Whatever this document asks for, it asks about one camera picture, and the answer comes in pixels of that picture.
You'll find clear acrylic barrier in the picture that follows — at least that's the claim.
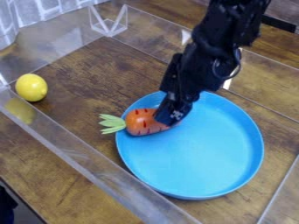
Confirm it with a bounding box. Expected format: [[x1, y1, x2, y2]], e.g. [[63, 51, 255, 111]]
[[0, 86, 202, 224], [0, 5, 299, 123]]

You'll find blue round plastic tray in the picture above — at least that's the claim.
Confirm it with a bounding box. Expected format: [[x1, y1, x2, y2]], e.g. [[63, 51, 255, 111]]
[[116, 92, 264, 200]]

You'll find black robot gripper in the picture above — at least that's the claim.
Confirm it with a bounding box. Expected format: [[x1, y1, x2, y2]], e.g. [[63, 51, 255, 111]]
[[154, 44, 240, 127]]

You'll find clear acrylic corner bracket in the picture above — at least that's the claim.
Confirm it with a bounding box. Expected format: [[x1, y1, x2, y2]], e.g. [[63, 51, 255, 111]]
[[88, 4, 127, 38]]

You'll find black cable loop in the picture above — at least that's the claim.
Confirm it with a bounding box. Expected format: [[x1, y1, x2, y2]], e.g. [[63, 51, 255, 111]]
[[191, 25, 243, 81]]

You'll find yellow toy lemon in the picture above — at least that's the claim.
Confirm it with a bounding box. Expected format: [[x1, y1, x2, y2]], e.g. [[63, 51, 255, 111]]
[[15, 73, 48, 102]]

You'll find clear acrylic front barrier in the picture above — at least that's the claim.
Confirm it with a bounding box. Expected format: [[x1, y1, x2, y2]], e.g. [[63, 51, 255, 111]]
[[0, 86, 202, 224]]

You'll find clear acrylic back barrier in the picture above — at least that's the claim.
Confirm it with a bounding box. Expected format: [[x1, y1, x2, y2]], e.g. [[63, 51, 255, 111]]
[[0, 5, 299, 123]]

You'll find orange toy carrot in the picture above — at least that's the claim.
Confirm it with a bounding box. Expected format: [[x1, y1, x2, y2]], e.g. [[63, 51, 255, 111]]
[[99, 108, 174, 136]]

